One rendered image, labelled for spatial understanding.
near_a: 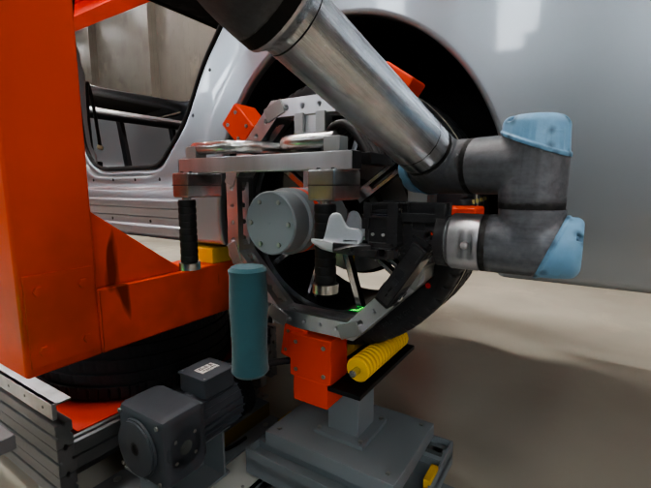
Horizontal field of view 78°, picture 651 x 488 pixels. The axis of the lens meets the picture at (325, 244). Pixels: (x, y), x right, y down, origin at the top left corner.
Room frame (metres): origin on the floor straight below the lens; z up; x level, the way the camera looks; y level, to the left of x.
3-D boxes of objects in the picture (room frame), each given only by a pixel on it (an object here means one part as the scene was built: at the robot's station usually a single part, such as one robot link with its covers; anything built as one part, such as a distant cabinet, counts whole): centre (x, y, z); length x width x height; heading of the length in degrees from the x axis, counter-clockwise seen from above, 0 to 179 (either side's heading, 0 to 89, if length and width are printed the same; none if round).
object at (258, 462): (1.08, -0.07, 0.13); 0.50 x 0.36 x 0.10; 57
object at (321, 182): (0.67, -0.02, 0.93); 0.09 x 0.05 x 0.05; 147
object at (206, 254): (1.33, 0.37, 0.70); 0.14 x 0.14 x 0.05; 57
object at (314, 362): (0.97, 0.00, 0.48); 0.16 x 0.12 x 0.17; 147
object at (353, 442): (1.08, -0.07, 0.32); 0.40 x 0.30 x 0.28; 57
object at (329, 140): (0.78, 0.00, 1.03); 0.19 x 0.18 x 0.11; 147
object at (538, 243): (0.49, -0.25, 0.85); 0.11 x 0.08 x 0.09; 58
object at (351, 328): (0.94, 0.02, 0.85); 0.54 x 0.07 x 0.54; 57
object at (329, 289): (0.65, 0.00, 0.83); 0.04 x 0.04 x 0.16
